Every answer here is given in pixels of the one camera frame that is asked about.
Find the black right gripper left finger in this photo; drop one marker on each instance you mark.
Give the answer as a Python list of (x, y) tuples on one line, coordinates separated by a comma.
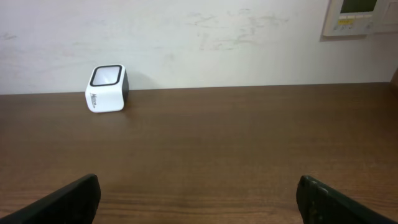
[(75, 203)]

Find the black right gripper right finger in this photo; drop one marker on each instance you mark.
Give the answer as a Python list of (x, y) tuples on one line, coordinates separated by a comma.
[(320, 204)]

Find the beige wall control panel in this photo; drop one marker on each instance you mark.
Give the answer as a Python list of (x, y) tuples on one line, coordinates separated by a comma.
[(360, 17)]

